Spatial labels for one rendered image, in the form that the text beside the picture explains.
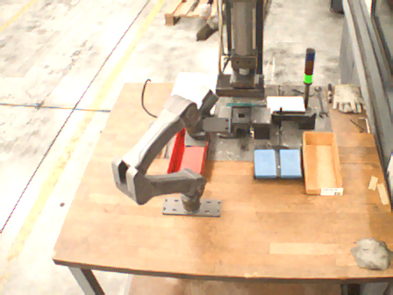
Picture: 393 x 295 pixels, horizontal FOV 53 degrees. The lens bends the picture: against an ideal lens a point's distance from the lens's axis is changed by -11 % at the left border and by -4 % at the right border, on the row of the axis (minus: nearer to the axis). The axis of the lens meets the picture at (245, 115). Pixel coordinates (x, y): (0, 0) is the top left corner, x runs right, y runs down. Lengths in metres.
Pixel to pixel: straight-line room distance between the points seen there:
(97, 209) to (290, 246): 0.67
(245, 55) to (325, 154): 0.49
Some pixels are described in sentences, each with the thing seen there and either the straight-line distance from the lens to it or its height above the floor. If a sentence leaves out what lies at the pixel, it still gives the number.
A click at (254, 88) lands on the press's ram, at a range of 1.51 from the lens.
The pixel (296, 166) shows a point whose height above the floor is 0.92.
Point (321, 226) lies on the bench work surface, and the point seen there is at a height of 0.90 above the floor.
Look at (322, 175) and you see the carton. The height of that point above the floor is 0.91.
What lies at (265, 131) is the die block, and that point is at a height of 0.95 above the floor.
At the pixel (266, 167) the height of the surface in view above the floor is 0.92.
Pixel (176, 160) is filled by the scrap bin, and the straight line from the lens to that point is 1.59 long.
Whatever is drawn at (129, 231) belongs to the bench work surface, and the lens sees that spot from 1.42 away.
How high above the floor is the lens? 2.02
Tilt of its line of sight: 39 degrees down
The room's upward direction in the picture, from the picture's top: 1 degrees counter-clockwise
